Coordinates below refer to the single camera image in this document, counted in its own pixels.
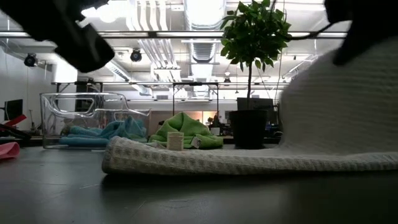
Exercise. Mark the pink microfiber towel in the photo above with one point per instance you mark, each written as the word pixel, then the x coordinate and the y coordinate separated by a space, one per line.
pixel 7 151

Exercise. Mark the black aluminium table frame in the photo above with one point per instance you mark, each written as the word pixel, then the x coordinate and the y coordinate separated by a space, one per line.
pixel 31 140

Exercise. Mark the clear plastic bin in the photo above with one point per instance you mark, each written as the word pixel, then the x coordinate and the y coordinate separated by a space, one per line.
pixel 77 105

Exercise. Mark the black ceiling spot lamp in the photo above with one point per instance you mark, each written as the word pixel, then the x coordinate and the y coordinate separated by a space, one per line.
pixel 30 60
pixel 136 55

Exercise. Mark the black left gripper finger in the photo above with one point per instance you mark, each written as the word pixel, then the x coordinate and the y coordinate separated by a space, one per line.
pixel 87 49

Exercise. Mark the dark background monitor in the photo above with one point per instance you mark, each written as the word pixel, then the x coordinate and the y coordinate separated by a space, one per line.
pixel 258 104

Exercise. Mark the potted artificial green plant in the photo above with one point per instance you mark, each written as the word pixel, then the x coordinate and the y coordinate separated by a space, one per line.
pixel 248 127

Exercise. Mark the green microfiber towel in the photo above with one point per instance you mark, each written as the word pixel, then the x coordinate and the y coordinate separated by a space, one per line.
pixel 183 127

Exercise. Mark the teal microfiber towel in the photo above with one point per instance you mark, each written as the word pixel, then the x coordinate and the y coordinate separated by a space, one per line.
pixel 127 129

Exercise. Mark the white waffle-weave towel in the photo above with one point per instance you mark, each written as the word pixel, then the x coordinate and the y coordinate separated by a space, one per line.
pixel 326 124

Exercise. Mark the black background station frame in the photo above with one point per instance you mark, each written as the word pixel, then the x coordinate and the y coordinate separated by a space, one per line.
pixel 196 84

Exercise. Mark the black monitor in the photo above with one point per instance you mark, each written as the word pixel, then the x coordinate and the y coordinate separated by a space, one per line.
pixel 14 109

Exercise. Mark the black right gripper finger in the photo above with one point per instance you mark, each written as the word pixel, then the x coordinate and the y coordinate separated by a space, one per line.
pixel 363 35

